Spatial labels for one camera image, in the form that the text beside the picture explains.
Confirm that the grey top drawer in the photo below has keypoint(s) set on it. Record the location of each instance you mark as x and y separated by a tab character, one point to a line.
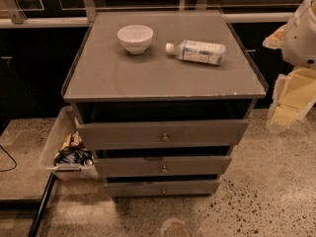
162	134

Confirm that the grey middle drawer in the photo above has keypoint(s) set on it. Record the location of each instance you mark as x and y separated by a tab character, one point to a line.
162	166

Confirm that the clear plastic water bottle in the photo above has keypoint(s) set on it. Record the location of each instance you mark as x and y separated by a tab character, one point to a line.
197	51

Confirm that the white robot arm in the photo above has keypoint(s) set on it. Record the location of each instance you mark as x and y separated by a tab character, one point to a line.
299	39

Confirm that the grey drawer cabinet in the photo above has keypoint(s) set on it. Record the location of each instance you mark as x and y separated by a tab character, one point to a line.
108	84

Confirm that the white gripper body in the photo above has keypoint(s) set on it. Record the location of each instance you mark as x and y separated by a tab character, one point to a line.
300	39

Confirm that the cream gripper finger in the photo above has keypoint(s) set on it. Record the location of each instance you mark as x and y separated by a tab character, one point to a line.
275	40

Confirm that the grey drawer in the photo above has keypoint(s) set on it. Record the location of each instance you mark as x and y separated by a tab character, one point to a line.
162	166
156	189
162	134

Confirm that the metal railing frame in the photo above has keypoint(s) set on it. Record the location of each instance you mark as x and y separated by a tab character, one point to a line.
235	11

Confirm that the white ceramic bowl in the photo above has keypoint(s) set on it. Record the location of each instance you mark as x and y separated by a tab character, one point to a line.
135	38

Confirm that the snack packets in bin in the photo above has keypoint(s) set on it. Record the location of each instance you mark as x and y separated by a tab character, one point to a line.
73	151

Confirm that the clear plastic storage bin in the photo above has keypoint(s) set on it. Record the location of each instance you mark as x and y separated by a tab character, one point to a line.
63	126

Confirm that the grey bottom drawer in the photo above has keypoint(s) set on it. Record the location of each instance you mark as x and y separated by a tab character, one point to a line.
156	189

